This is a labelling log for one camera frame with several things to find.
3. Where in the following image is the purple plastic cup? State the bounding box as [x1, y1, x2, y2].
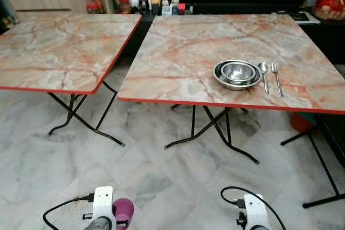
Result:
[112, 198, 135, 229]

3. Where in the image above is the steel fork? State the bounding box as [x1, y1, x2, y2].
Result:
[271, 62, 284, 98]

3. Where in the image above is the steel spoon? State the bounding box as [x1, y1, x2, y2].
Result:
[258, 62, 270, 95]

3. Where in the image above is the flat tray with papers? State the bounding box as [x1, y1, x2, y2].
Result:
[277, 10, 322, 25]

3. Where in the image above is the round steel bowl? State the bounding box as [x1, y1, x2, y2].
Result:
[220, 61, 257, 84]

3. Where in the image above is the round steel plate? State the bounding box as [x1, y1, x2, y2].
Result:
[213, 59, 263, 91]

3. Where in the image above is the marble top folding table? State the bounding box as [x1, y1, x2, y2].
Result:
[0, 13, 142, 148]
[118, 15, 345, 165]

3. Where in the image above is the small dark headed figurine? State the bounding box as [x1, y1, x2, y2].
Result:
[161, 0, 174, 16]

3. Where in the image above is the small yellow headed figurine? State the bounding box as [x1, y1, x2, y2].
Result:
[150, 0, 162, 16]

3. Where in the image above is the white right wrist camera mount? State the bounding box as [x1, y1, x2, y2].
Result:
[243, 193, 271, 230]

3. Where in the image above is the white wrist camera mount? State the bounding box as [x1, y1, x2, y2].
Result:
[92, 186, 115, 228]
[243, 193, 271, 230]

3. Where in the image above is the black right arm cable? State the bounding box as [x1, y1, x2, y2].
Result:
[220, 186, 287, 230]

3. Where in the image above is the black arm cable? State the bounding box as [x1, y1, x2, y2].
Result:
[220, 186, 287, 230]
[43, 194, 96, 230]

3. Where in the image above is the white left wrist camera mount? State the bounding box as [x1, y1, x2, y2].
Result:
[92, 186, 115, 228]

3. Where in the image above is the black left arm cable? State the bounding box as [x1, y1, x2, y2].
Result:
[43, 194, 96, 230]

